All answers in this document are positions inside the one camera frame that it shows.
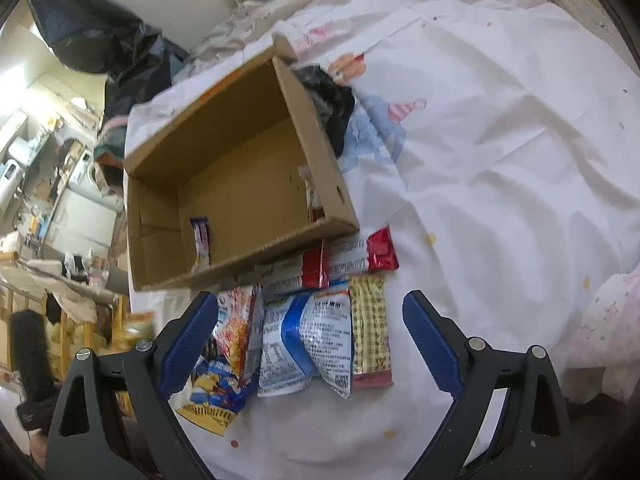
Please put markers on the blue and white snack bag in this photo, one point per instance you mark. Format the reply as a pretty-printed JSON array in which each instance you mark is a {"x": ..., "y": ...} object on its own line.
[{"x": 305, "y": 340}]

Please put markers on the wooden rail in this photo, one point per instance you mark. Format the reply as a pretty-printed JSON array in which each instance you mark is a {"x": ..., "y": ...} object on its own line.
[{"x": 60, "y": 285}]

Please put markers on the pink blanket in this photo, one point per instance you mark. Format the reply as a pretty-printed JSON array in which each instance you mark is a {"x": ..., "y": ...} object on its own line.
[{"x": 610, "y": 320}]

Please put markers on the cartoon printed snack bag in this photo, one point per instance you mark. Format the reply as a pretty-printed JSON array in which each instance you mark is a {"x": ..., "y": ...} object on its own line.
[{"x": 235, "y": 340}]

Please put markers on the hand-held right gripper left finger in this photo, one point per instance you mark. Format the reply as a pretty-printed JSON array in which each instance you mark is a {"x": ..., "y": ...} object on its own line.
[{"x": 192, "y": 345}]

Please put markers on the black cloth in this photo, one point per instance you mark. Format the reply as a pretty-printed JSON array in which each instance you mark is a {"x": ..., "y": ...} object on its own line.
[{"x": 335, "y": 105}]

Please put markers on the black plastic bag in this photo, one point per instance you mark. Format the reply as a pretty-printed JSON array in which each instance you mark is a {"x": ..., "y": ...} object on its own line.
[{"x": 100, "y": 30}]

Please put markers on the white and red snack packet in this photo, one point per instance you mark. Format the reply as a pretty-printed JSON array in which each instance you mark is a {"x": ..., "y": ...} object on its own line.
[
  {"x": 300, "y": 272},
  {"x": 360, "y": 255}
]

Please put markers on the white cabinet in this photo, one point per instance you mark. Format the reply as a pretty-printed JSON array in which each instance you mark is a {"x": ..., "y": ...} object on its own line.
[{"x": 85, "y": 215}]

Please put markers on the brown candy in clear wrapper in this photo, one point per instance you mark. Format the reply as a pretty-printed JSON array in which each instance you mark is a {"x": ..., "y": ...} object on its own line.
[{"x": 314, "y": 200}]

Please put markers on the small blue white packet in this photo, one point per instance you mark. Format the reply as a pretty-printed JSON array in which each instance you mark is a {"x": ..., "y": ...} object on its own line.
[{"x": 201, "y": 240}]

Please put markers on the white printed bed sheet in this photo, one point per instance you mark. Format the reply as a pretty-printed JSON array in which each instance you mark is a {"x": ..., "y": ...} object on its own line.
[{"x": 500, "y": 160}]

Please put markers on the yellow plaid snack packet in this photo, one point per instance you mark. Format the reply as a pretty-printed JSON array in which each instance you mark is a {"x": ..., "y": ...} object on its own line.
[{"x": 370, "y": 330}]

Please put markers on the brown cardboard box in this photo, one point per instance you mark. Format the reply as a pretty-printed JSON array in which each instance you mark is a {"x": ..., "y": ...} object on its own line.
[{"x": 240, "y": 160}]

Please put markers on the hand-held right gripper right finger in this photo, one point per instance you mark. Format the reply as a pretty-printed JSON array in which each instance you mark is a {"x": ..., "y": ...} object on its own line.
[{"x": 430, "y": 340}]

